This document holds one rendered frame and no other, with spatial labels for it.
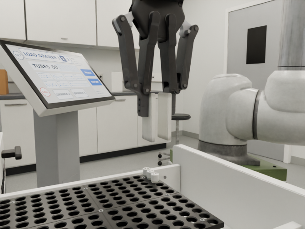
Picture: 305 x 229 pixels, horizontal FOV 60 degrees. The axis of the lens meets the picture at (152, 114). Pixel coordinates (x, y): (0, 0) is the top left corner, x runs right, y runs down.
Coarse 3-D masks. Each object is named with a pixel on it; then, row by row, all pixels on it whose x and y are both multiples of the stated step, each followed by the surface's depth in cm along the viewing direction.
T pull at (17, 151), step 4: (16, 148) 56; (20, 148) 56; (4, 152) 53; (8, 152) 53; (12, 152) 53; (16, 152) 53; (20, 152) 53; (4, 156) 53; (8, 156) 53; (12, 156) 53; (16, 156) 52; (20, 156) 52
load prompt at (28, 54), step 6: (18, 48) 98; (24, 54) 98; (30, 54) 102; (36, 54) 105; (42, 54) 109; (48, 54) 112; (54, 54) 117; (48, 60) 109; (54, 60) 113; (60, 60) 117; (66, 60) 122
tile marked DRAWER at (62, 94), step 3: (54, 90) 99; (57, 90) 100; (60, 90) 102; (63, 90) 103; (66, 90) 105; (54, 93) 97; (57, 93) 99; (60, 93) 100; (63, 93) 102; (66, 93) 104; (69, 93) 105; (57, 96) 97; (60, 96) 99; (63, 96) 100; (66, 96) 102; (69, 96) 104; (72, 96) 106; (60, 99) 98; (63, 99) 99
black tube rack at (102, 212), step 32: (64, 192) 38; (96, 192) 37; (128, 192) 37; (160, 192) 37; (0, 224) 29; (32, 224) 28; (64, 224) 29; (96, 224) 29; (128, 224) 28; (160, 224) 28; (192, 224) 28
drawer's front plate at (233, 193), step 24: (192, 168) 47; (216, 168) 41; (240, 168) 38; (192, 192) 48; (216, 192) 42; (240, 192) 37; (264, 192) 34; (288, 192) 31; (216, 216) 42; (240, 216) 38; (264, 216) 34; (288, 216) 31
